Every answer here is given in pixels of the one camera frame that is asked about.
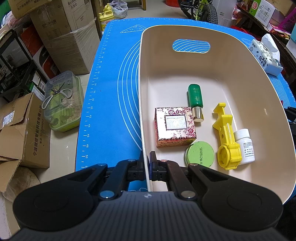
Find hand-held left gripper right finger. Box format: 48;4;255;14
149;151;230;201

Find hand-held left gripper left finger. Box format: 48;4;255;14
67;152;147;201

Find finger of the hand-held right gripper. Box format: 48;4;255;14
286;106;296;122

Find red gold patterned box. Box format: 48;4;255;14
154;107;197;148

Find green round tin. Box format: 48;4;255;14
184;141;215;168

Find white pill bottle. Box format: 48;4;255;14
233;129;256;165

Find yellow plastic hand tool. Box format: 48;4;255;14
213;103;242;171

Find green bottle with gold cap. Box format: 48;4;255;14
187;84;205;123

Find beige plastic storage bin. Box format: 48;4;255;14
138;24;296;205

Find printed tissue pack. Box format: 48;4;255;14
251;34;284;76

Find blue silicone baking mat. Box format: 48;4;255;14
74;17;290;192

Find clear lidded green container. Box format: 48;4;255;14
42;71;84;132

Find white and green carton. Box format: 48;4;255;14
251;0;276;27

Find torn cardboard box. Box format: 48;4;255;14
0;93;51;169

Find brown paper sack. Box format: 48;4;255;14
0;160;40;202

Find taped brown cardboard box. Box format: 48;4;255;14
43;19;101;75

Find green and black bicycle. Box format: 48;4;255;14
178;0;219;25

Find red and black carton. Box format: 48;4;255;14
20;30;61;79

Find yellow plastic jug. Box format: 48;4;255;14
98;4;115;22

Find clear plastic bag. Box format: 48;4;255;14
109;0;128;19

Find black metal rack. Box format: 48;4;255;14
0;30;45;102

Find printed brown cardboard box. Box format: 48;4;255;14
30;0;93;35

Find white handled scissors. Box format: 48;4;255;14
42;82;73;109

